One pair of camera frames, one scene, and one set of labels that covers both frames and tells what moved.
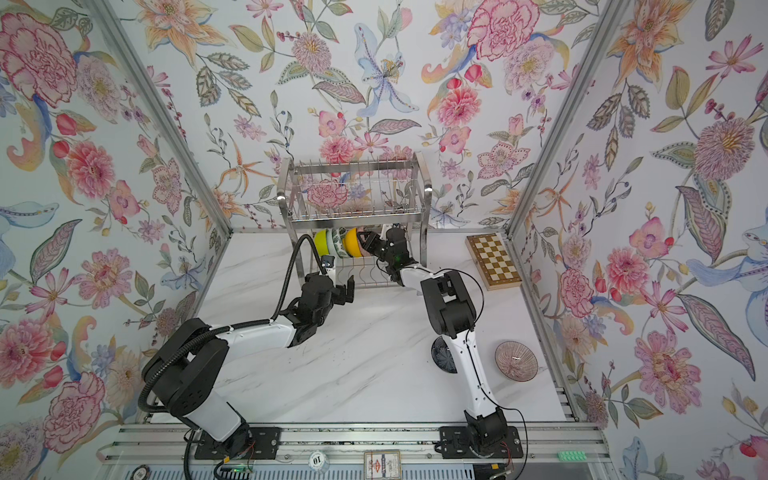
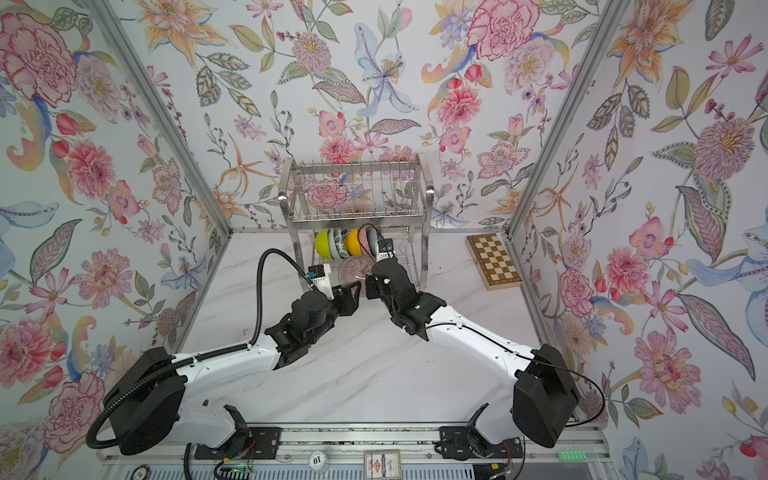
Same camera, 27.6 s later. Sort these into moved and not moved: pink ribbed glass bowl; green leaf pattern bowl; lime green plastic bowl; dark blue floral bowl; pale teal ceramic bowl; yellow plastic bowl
Moved: pink ribbed glass bowl; dark blue floral bowl
Not moved: yellow plastic bowl; green leaf pattern bowl; pale teal ceramic bowl; lime green plastic bowl
